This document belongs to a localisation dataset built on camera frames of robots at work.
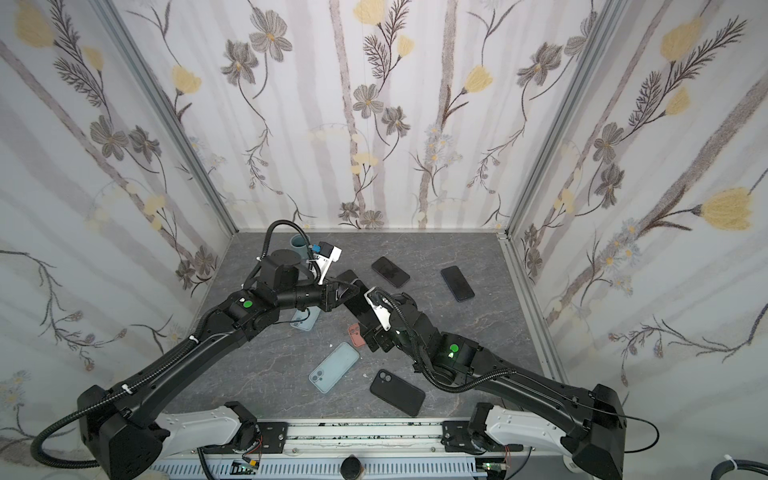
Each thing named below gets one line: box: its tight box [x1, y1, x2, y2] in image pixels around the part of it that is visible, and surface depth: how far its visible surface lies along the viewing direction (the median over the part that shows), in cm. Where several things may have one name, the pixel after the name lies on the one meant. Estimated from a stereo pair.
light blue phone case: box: [309, 342, 360, 394], surface depth 88 cm
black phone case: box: [370, 369, 426, 417], surface depth 84 cm
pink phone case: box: [348, 322, 367, 348], surface depth 94 cm
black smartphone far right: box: [441, 265, 475, 303], surface depth 109 cm
